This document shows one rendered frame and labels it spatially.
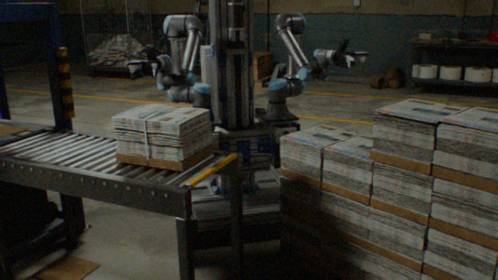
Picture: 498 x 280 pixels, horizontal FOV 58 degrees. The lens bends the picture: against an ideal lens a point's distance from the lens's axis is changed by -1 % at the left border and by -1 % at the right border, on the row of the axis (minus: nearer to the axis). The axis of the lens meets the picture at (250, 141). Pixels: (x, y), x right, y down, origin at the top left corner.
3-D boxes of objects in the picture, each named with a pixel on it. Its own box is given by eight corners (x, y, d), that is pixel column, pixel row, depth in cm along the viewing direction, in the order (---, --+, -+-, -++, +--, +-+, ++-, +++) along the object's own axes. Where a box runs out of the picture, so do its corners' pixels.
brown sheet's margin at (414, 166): (408, 141, 234) (409, 133, 233) (465, 153, 214) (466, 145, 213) (369, 159, 209) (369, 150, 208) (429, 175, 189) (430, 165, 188)
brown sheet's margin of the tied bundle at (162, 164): (213, 152, 230) (213, 144, 229) (183, 171, 205) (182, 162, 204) (186, 149, 236) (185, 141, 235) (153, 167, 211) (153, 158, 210)
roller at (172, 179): (216, 161, 235) (216, 152, 233) (164, 195, 194) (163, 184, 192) (208, 160, 237) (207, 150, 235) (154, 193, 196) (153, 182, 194)
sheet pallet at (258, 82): (278, 81, 914) (278, 52, 897) (261, 87, 842) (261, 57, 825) (224, 77, 961) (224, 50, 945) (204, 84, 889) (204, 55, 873)
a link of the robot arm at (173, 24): (189, 106, 282) (184, 15, 266) (167, 105, 285) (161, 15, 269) (196, 101, 293) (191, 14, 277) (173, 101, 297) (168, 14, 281)
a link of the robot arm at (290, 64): (278, 96, 306) (278, 12, 290) (293, 93, 315) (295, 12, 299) (290, 99, 297) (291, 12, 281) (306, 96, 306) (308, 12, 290)
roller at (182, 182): (227, 163, 232) (227, 153, 231) (177, 198, 191) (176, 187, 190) (219, 161, 234) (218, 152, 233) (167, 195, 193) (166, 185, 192)
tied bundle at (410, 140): (408, 142, 235) (413, 98, 228) (466, 155, 214) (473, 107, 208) (369, 160, 209) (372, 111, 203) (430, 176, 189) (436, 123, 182)
